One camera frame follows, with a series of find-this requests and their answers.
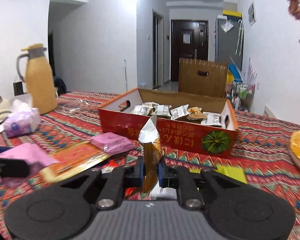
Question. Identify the yellow box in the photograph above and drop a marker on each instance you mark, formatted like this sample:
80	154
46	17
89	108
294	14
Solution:
232	13

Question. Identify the dark interior door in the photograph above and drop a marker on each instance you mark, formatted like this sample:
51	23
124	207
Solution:
158	52

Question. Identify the pile of snack packets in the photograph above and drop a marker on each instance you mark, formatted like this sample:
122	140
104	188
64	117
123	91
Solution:
165	110

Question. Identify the wall picture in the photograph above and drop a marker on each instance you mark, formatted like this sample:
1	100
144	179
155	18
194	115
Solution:
251	13

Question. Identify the green white snack packet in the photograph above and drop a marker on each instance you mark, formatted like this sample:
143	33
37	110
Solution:
195	170

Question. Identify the brown cardboard panel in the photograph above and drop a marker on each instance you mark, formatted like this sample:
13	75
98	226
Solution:
190	80

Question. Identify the golden brown snack packet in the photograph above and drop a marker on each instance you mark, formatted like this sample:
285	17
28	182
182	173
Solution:
151	150

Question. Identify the purple tissue pack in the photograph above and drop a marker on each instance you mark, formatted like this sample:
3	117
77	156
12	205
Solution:
22	122

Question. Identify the dark entry door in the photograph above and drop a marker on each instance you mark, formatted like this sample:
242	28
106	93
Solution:
177	60

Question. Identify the red cardboard box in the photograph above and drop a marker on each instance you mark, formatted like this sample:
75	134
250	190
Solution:
180	137

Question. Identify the dark cloth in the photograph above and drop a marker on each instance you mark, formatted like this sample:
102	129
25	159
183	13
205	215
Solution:
60	85

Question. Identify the grey refrigerator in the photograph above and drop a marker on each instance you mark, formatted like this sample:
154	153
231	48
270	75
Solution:
227	50

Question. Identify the yellow thermos jug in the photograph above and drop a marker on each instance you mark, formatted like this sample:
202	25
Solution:
38	87

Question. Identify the hanging umbrella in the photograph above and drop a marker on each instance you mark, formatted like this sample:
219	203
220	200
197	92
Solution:
239	37

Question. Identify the black paper bag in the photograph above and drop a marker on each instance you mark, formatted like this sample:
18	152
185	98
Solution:
18	86

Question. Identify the clear plastic bag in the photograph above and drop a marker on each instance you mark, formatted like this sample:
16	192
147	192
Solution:
227	27

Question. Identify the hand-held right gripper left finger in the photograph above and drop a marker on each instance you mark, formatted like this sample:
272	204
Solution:
140	172

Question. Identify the pink snack packet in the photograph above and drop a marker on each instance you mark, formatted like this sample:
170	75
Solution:
112	141
27	152

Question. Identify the gold red flat packet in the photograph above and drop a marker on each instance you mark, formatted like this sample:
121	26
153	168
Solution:
75	160

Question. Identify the brown plate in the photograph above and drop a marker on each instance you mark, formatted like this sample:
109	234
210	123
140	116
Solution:
298	165

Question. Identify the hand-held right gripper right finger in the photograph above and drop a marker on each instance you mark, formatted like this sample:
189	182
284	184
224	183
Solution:
161	173

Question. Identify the patterned red tablecloth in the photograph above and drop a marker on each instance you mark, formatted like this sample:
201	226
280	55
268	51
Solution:
252	142

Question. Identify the white paper notice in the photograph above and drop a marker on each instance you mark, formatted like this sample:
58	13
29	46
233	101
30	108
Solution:
186	38

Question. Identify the storage rack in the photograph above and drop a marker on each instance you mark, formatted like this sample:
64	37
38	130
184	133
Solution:
242	90

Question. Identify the plain green snack packet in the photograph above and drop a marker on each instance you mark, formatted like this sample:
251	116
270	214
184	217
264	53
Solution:
231	172

